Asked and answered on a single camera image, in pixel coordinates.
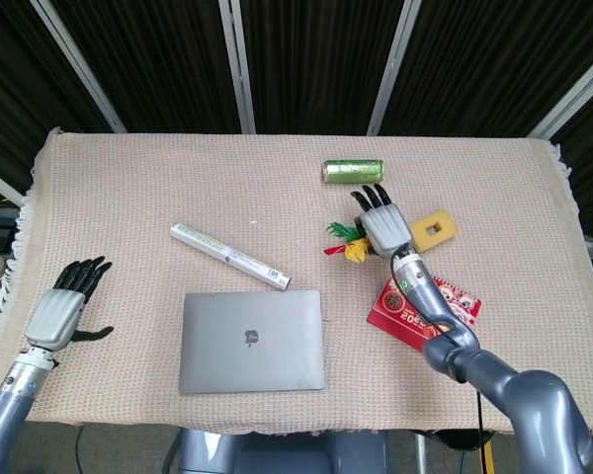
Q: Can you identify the yellow sponge with square hole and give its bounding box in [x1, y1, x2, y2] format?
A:
[407, 208, 461, 255]

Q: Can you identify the colourful feather shuttlecock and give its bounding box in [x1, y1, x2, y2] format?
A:
[324, 220, 377, 266]

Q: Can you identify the beige woven tablecloth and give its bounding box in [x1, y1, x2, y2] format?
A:
[0, 126, 593, 438]

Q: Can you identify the white frame post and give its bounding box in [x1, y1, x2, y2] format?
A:
[527, 53, 593, 142]
[367, 0, 423, 137]
[0, 162, 26, 207]
[29, 0, 127, 134]
[217, 0, 257, 135]

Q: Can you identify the grey closed laptop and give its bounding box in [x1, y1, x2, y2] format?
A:
[178, 289, 326, 395]

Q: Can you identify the red 2026 desk calendar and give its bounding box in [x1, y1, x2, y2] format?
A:
[366, 274, 484, 355]

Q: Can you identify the black floor cable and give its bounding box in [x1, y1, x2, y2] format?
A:
[73, 424, 88, 474]

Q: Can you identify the right black grey robot hand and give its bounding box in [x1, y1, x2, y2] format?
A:
[350, 183, 415, 259]

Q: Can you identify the green drink can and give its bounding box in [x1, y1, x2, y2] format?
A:
[320, 158, 385, 187]

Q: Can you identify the left black grey robot hand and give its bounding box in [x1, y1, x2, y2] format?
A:
[23, 255, 115, 353]

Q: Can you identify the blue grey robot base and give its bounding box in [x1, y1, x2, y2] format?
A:
[170, 428, 391, 474]

